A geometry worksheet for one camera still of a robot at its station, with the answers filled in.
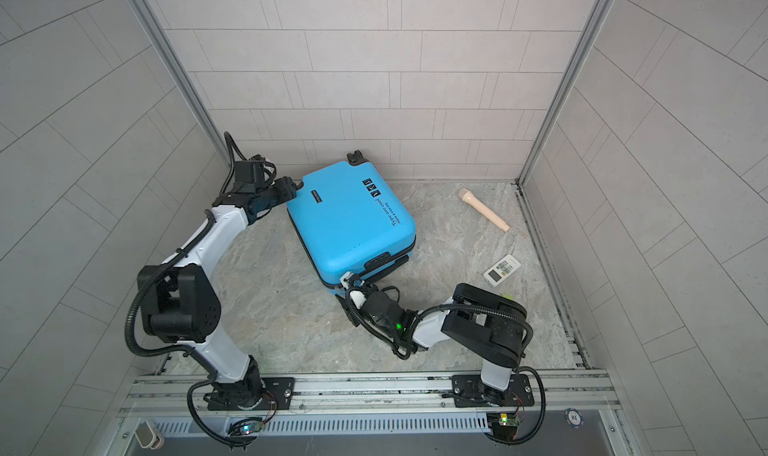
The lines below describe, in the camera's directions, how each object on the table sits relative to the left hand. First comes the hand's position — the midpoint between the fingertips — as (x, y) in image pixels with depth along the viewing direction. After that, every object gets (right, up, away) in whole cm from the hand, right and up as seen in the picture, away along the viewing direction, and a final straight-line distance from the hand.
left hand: (298, 183), depth 89 cm
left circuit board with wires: (-4, -56, -24) cm, 61 cm away
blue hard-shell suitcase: (+18, -10, -6) cm, 21 cm away
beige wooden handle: (+57, -4, +19) cm, 60 cm away
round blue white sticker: (+71, -56, -21) cm, 92 cm away
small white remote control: (+62, -27, +2) cm, 68 cm away
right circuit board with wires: (+54, -57, -21) cm, 82 cm away
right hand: (+15, -31, -8) cm, 35 cm away
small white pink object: (-24, -56, -26) cm, 66 cm away
